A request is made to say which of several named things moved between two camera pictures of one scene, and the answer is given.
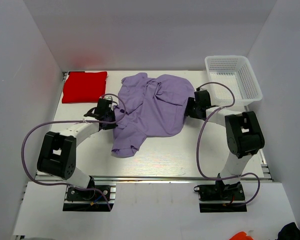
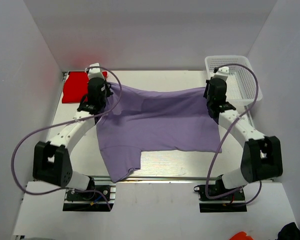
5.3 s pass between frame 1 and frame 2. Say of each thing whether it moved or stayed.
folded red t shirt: stayed
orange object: stayed
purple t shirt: moved
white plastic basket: stayed
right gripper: moved
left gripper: moved
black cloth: stayed
